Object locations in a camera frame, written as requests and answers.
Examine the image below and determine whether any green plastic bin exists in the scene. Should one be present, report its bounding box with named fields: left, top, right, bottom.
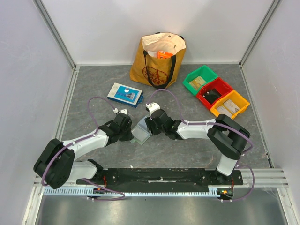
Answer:
left=182, top=65, right=218, bottom=96

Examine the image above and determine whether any red plastic bin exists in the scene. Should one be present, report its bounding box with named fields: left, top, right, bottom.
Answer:
left=196, top=77, right=233, bottom=109

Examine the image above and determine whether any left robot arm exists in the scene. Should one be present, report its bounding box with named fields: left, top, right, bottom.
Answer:
left=33, top=110, right=133, bottom=189

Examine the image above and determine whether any blue white product box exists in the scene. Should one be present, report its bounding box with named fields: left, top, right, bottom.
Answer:
left=107, top=82, right=144, bottom=108

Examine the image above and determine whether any orange box in bag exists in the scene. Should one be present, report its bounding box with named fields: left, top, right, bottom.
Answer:
left=157, top=50, right=173, bottom=59

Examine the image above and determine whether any silver card in yellow bin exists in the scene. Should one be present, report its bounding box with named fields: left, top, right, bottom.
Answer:
left=223, top=99, right=240, bottom=114

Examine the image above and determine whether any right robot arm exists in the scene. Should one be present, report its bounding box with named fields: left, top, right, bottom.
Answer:
left=145, top=109, right=253, bottom=185

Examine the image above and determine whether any green card holder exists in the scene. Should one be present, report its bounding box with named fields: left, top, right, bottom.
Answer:
left=130, top=116, right=151, bottom=145

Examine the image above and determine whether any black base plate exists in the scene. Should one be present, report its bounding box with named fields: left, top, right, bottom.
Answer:
left=89, top=168, right=243, bottom=187

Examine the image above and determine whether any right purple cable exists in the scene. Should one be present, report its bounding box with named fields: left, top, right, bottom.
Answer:
left=147, top=88, right=256, bottom=203

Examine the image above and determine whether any slotted cable duct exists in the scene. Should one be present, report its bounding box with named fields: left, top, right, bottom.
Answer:
left=43, top=186, right=220, bottom=197

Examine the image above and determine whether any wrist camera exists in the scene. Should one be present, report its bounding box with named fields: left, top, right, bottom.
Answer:
left=113, top=108, right=128, bottom=115
left=146, top=102, right=160, bottom=119

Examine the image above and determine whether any yellow plastic bin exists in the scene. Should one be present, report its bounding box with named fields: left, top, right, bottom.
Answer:
left=210, top=90, right=250, bottom=119

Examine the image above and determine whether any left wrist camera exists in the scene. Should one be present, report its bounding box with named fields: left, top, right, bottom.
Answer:
left=113, top=108, right=128, bottom=115

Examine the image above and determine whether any brown tote bag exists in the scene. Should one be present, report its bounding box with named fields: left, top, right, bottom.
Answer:
left=130, top=32, right=186, bottom=89

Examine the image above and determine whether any gold credit card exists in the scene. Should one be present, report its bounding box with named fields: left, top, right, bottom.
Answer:
left=189, top=76, right=206, bottom=90

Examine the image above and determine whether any black credit card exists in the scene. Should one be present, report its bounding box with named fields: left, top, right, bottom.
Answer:
left=203, top=89, right=221, bottom=104

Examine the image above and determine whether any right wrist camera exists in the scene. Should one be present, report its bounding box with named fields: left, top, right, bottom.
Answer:
left=146, top=102, right=160, bottom=119

